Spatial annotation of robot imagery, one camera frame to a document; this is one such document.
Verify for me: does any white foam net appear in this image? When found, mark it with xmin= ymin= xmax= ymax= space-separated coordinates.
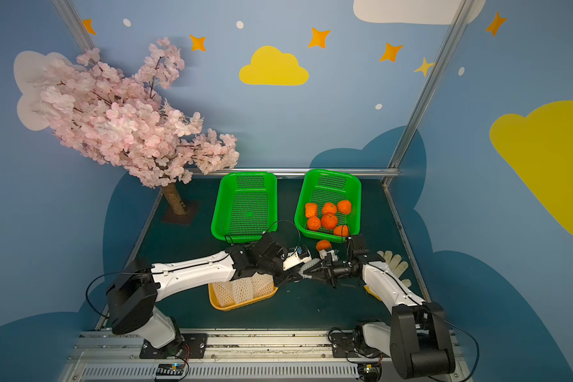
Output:
xmin=251 ymin=274 xmax=275 ymax=299
xmin=212 ymin=282 xmax=235 ymax=307
xmin=299 ymin=259 xmax=324 ymax=281
xmin=231 ymin=277 xmax=254 ymax=304

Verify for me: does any bare orange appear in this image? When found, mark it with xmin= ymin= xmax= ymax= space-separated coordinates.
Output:
xmin=337 ymin=200 xmax=353 ymax=215
xmin=316 ymin=240 xmax=332 ymax=251
xmin=333 ymin=224 xmax=350 ymax=237
xmin=304 ymin=202 xmax=318 ymax=219
xmin=321 ymin=213 xmax=339 ymax=231
xmin=307 ymin=216 xmax=322 ymax=231
xmin=322 ymin=202 xmax=337 ymax=215

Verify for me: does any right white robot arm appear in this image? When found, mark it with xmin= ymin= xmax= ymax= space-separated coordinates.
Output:
xmin=303 ymin=235 xmax=456 ymax=380

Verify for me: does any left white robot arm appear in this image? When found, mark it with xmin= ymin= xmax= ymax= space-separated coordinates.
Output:
xmin=106 ymin=232 xmax=311 ymax=359

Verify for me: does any left green plastic basket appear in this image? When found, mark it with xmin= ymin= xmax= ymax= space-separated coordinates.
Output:
xmin=211 ymin=172 xmax=278 ymax=244

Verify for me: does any green plastic basket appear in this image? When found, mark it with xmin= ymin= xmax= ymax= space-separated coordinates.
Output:
xmin=294 ymin=169 xmax=361 ymax=243
xmin=211 ymin=172 xmax=278 ymax=244

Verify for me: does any white cotton work glove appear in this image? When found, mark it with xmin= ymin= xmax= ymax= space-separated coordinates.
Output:
xmin=377 ymin=250 xmax=412 ymax=288

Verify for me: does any yellow plastic tray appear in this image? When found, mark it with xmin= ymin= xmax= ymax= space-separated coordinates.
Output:
xmin=208 ymin=282 xmax=278 ymax=311

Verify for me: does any right green plastic basket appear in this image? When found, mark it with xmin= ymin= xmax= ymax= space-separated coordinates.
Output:
xmin=294 ymin=169 xmax=361 ymax=243

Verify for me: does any pink artificial blossom tree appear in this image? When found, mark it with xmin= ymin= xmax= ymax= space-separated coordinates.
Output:
xmin=33 ymin=38 xmax=240 ymax=222

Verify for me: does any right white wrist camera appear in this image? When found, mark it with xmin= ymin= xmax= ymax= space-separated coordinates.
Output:
xmin=319 ymin=249 xmax=339 ymax=262

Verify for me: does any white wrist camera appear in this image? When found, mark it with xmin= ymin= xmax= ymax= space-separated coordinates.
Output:
xmin=283 ymin=246 xmax=312 ymax=271
xmin=319 ymin=249 xmax=339 ymax=262

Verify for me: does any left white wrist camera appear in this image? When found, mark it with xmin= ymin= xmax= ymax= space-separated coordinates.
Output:
xmin=283 ymin=246 xmax=312 ymax=271

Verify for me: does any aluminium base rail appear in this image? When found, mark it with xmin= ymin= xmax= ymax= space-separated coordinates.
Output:
xmin=59 ymin=328 xmax=474 ymax=382

